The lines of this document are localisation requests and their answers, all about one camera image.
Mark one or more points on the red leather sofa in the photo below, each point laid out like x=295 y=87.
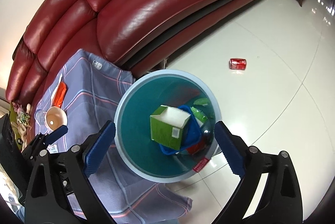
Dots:
x=135 y=35

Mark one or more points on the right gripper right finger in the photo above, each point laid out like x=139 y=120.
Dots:
x=281 y=198

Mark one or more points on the pink paper cup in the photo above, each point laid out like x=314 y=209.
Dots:
x=55 y=117

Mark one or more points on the blue plaid tablecloth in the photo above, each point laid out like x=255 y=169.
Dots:
x=94 y=88

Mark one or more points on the red yellow snack bag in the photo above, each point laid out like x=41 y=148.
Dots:
x=197 y=147

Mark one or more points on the green pastry box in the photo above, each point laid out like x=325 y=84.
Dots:
x=167 y=124

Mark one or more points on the clear water bottle blue label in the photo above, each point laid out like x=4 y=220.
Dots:
x=40 y=122

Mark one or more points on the red cola can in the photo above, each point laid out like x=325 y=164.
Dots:
x=237 y=64

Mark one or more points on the orange red packet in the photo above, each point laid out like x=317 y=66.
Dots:
x=60 y=95

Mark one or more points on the candy jar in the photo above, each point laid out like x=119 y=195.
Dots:
x=23 y=118

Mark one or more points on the teal trash bin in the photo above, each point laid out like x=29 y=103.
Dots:
x=133 y=132

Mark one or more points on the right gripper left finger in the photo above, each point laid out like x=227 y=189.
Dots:
x=59 y=190

